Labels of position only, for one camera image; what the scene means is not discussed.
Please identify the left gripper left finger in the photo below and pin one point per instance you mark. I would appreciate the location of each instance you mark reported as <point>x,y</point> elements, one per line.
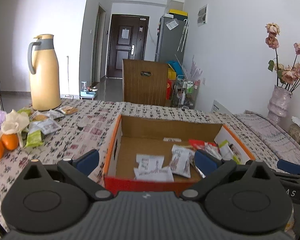
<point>76,172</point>

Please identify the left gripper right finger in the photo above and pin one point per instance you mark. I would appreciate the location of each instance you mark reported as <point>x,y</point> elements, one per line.
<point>215,172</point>

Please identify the red snack packet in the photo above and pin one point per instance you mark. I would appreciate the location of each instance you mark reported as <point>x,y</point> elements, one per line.
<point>210,147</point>

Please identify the white printed snack packet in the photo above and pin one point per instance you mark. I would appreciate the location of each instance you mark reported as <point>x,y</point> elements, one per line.
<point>150,168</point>

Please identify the green snack packet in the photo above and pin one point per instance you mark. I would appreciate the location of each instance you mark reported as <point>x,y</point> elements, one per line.
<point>34,139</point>
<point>229,152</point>

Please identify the folded patterned cloth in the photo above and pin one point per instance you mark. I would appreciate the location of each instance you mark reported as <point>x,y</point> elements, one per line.
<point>279,141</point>

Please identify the calligraphy tablecloth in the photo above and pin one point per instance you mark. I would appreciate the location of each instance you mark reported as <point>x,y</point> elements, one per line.
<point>92,125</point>

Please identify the white grey snack packet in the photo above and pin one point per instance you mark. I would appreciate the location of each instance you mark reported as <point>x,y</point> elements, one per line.
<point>48,126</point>

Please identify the green snack packet on table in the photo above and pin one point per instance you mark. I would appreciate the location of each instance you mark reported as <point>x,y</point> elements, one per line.
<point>34,139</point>

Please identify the cracker snack packet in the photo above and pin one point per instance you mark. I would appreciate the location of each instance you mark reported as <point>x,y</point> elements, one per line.
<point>68,110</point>

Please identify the orange white cardboard box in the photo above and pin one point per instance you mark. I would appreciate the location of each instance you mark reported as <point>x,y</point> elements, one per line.
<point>133,135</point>

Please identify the pink ribbed vase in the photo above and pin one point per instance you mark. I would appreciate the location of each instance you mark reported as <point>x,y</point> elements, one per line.
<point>278,104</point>

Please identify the cream tissue wad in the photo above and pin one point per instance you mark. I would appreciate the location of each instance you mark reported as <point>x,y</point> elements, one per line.
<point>15,123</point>

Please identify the metal storage cart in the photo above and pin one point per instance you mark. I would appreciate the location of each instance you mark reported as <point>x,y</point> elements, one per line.
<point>185,93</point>

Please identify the red gift box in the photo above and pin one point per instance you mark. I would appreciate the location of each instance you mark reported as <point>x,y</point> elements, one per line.
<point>168,89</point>

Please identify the dried pink roses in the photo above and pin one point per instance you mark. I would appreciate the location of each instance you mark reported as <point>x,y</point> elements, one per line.
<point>285,66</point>

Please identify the brown wooden chair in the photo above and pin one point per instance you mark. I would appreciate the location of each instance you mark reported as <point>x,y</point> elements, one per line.
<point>144,82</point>

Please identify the yellow thermos jug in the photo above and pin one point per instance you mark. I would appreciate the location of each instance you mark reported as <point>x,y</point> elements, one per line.
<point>44,73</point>

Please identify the grey refrigerator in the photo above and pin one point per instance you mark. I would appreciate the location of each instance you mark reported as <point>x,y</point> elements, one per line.
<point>170,39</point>

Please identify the dark brown entrance door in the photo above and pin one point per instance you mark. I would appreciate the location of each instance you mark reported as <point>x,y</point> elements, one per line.
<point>128,36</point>

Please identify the yellow box on refrigerator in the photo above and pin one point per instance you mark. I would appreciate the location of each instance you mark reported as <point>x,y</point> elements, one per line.
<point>176,12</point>

